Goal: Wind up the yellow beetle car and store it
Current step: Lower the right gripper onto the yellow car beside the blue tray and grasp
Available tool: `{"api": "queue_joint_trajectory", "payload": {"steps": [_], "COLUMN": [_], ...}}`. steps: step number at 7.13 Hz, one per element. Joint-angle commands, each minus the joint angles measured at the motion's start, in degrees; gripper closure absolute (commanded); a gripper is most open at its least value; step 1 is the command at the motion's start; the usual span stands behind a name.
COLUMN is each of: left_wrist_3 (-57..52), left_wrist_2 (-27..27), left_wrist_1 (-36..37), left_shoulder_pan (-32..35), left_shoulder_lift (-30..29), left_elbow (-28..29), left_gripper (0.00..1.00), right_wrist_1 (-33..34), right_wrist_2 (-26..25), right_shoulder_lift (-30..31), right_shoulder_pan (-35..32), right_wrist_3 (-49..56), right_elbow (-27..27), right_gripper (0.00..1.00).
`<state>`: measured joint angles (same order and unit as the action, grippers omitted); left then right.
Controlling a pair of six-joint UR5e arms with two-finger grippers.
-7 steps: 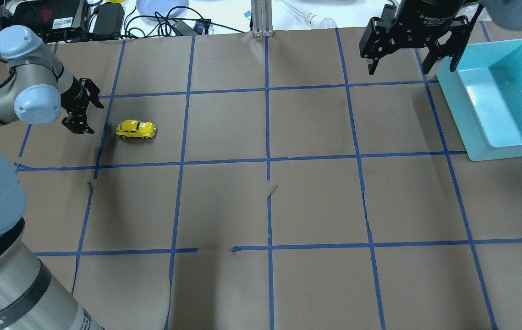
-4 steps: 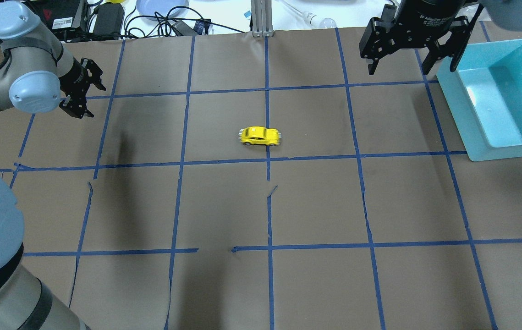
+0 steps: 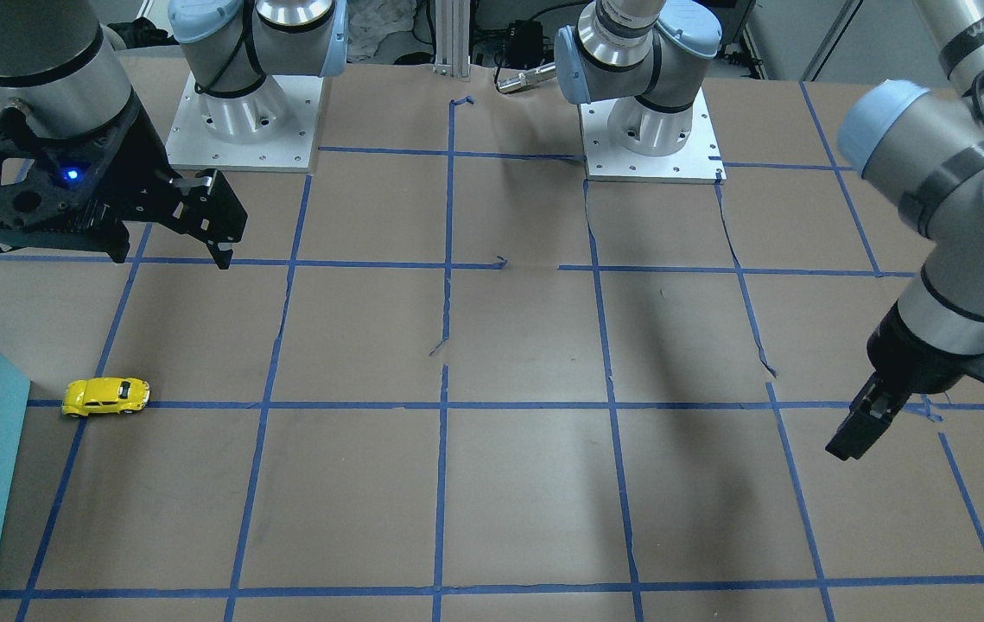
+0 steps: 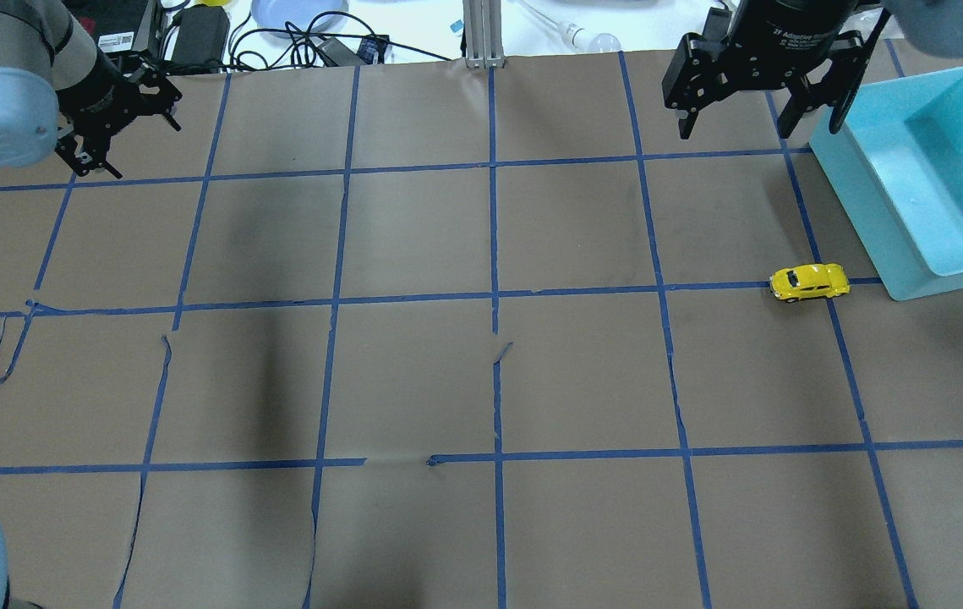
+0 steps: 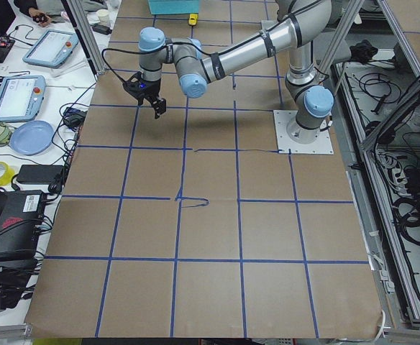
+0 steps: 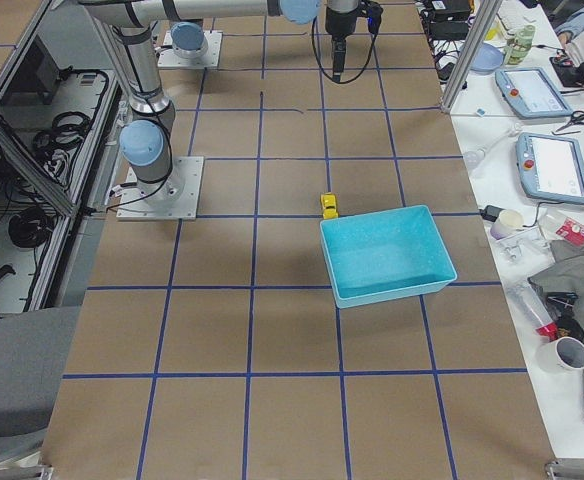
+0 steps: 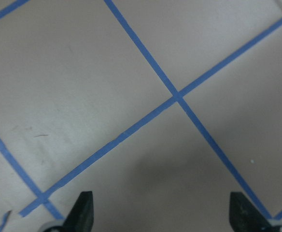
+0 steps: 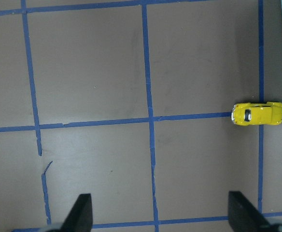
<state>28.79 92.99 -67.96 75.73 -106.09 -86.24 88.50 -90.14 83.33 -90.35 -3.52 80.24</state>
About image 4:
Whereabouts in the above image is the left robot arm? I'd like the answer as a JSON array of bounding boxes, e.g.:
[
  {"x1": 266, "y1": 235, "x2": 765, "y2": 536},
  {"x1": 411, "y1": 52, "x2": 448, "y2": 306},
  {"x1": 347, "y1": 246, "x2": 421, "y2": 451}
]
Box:
[{"x1": 0, "y1": 1, "x2": 183, "y2": 178}]

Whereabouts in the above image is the light blue plastic bin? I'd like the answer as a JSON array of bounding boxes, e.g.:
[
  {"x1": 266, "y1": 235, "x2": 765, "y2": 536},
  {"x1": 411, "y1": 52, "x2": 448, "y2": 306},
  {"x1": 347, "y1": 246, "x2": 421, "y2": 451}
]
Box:
[{"x1": 810, "y1": 67, "x2": 963, "y2": 301}]

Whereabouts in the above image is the aluminium frame post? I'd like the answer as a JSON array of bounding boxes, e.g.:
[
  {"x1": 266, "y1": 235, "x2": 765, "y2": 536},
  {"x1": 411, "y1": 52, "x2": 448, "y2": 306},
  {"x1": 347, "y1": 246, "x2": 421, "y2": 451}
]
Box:
[{"x1": 461, "y1": 0, "x2": 506, "y2": 69}]

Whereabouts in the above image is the yellow toy beetle car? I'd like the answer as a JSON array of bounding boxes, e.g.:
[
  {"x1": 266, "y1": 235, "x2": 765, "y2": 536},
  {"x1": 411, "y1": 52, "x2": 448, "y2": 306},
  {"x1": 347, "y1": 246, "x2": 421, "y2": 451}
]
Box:
[{"x1": 768, "y1": 263, "x2": 851, "y2": 302}]

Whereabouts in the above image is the blue plate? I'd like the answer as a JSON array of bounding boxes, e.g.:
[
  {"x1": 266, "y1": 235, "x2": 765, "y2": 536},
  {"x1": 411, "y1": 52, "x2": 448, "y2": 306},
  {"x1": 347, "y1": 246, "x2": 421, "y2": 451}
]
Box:
[{"x1": 250, "y1": 0, "x2": 348, "y2": 40}]

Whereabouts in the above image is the black power adapter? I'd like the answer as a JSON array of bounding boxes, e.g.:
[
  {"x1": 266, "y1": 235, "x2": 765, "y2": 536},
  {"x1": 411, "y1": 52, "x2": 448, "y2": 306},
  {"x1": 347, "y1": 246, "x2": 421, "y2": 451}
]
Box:
[{"x1": 167, "y1": 4, "x2": 229, "y2": 74}]

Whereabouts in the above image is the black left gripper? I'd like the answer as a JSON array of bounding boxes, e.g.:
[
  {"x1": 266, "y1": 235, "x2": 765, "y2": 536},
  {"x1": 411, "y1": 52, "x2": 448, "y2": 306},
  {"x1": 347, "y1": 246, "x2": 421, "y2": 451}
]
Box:
[{"x1": 55, "y1": 52, "x2": 183, "y2": 178}]

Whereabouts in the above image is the white light bulb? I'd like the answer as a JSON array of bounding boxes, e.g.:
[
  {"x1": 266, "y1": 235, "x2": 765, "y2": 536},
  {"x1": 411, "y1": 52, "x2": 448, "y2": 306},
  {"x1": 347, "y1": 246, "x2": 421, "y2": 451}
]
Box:
[{"x1": 558, "y1": 22, "x2": 621, "y2": 53}]

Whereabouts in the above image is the black computer box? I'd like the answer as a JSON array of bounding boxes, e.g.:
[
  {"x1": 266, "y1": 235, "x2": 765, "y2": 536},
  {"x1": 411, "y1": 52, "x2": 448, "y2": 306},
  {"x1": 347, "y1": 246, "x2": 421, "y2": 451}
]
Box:
[{"x1": 63, "y1": 1, "x2": 164, "y2": 58}]

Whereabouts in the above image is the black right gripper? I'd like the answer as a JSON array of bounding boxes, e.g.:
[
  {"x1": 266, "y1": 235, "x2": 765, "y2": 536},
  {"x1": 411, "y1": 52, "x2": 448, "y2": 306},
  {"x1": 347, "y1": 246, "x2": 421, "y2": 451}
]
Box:
[{"x1": 662, "y1": 1, "x2": 867, "y2": 141}]

